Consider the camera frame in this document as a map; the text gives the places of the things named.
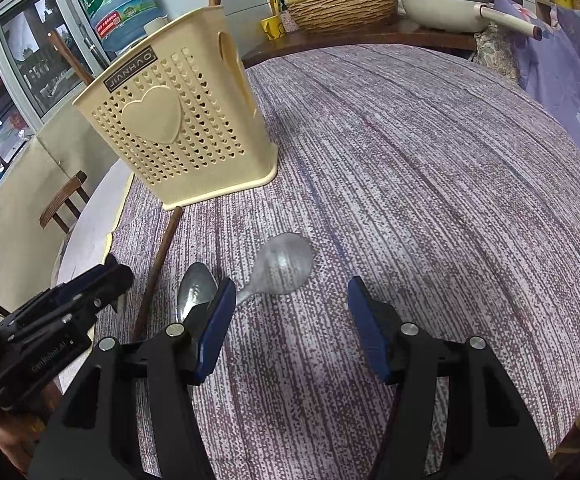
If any steel spoon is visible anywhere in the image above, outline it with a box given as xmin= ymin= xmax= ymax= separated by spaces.
xmin=177 ymin=262 xmax=218 ymax=323

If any cream perforated utensil holder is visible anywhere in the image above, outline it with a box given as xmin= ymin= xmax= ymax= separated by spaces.
xmin=73 ymin=6 xmax=278 ymax=210

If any purple striped tablecloth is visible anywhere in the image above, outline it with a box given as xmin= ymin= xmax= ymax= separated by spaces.
xmin=56 ymin=43 xmax=580 ymax=480

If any wooden chair with cushion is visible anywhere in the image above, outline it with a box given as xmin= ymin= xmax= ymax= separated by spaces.
xmin=40 ymin=170 xmax=90 ymax=234

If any blue water bottle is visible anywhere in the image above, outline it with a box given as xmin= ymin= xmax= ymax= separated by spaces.
xmin=80 ymin=0 xmax=165 ymax=54

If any left hand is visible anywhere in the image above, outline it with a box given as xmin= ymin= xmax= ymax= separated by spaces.
xmin=0 ymin=382 xmax=62 ymax=477

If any cream frying pan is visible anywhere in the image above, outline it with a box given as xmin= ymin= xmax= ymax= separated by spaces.
xmin=401 ymin=0 xmax=544 ymax=41

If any grey plastic spoon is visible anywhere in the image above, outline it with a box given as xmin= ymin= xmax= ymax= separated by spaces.
xmin=235 ymin=233 xmax=315 ymax=307

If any yellow mug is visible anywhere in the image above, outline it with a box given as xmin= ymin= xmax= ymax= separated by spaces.
xmin=259 ymin=14 xmax=285 ymax=41

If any woven basket sink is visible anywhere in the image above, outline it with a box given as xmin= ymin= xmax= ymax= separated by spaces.
xmin=289 ymin=0 xmax=398 ymax=34

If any purple floral cloth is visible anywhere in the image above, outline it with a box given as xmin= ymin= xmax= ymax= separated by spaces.
xmin=474 ymin=0 xmax=580 ymax=401

